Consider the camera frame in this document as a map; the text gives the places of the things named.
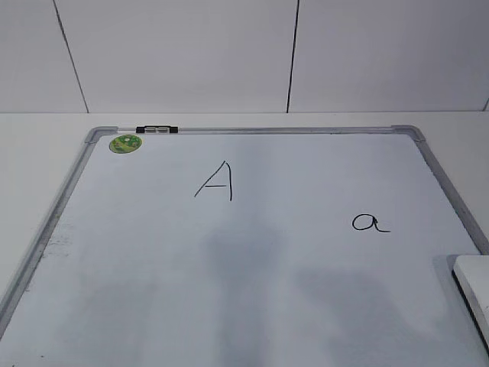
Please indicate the black whiteboard hanger clip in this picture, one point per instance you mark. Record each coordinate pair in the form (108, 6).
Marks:
(157, 129)

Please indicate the white whiteboard with grey frame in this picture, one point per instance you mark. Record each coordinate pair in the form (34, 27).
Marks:
(248, 247)

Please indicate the white whiteboard eraser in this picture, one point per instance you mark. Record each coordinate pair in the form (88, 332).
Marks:
(471, 274)

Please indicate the green round magnet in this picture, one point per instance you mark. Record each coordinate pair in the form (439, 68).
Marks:
(124, 144)

